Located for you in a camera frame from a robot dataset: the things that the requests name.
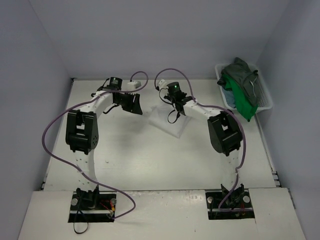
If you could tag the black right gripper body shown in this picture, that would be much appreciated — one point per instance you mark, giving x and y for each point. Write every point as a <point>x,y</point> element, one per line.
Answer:
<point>179,103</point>

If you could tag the white t-shirt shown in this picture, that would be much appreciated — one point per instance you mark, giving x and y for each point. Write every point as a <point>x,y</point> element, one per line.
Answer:
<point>163,117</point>

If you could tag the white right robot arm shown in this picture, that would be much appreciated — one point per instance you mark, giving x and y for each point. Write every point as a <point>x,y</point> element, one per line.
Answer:
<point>224,132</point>

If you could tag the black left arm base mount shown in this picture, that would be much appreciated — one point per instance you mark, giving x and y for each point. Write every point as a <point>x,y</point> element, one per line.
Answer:
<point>99,210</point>

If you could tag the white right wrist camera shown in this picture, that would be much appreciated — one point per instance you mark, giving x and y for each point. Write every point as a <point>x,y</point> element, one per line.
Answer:
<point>162,83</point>

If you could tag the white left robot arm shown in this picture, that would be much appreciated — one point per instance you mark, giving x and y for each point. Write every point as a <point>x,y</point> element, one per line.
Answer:
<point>82,134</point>

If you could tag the green t-shirt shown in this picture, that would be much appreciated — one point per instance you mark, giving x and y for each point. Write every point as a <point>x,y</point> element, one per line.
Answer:
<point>246,109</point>

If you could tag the light blue t-shirt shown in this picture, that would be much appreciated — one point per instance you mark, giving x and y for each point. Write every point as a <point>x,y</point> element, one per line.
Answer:
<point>229,98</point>

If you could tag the grey t-shirt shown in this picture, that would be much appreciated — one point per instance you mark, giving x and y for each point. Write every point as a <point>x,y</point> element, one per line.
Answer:
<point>244,78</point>

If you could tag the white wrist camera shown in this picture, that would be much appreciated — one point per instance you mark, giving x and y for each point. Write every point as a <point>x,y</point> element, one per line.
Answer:
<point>162,83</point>
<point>133,85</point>

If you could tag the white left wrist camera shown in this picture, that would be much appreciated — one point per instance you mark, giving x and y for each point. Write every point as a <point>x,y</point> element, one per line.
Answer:
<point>133,85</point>

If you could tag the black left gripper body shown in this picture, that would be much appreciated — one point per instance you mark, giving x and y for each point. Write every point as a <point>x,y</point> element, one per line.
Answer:
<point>128,102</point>

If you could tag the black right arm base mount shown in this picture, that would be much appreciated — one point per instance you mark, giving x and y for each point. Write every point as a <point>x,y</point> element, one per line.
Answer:
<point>238,206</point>

